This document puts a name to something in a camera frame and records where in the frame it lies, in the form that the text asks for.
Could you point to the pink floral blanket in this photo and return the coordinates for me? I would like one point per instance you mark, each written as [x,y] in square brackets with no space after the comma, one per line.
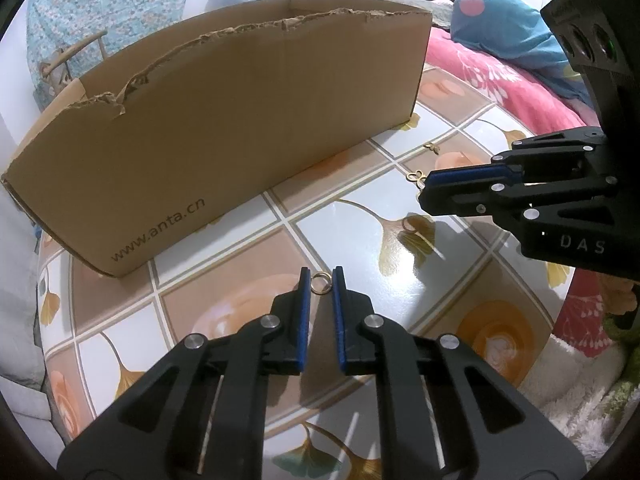
[535,105]

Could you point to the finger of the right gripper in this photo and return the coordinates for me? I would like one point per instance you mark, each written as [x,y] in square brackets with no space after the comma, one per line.
[473,174]
[471,199]

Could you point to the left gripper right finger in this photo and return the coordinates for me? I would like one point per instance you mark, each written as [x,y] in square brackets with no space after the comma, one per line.
[443,412]

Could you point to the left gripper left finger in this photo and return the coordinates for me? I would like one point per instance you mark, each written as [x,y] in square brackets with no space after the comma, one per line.
[199,412]

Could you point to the wooden chair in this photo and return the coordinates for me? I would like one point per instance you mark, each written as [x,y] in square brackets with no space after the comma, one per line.
[56,73]

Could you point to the blue pillow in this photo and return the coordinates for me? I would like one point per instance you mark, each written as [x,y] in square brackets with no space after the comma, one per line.
[516,33]

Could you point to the blue floral cloth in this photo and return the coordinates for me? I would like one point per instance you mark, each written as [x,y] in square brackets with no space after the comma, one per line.
[54,25]

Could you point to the brown cardboard box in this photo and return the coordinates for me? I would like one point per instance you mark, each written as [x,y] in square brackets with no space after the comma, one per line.
[186,124]

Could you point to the small gold bow earring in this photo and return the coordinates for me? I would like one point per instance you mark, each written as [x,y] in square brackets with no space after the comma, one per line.
[432,147]

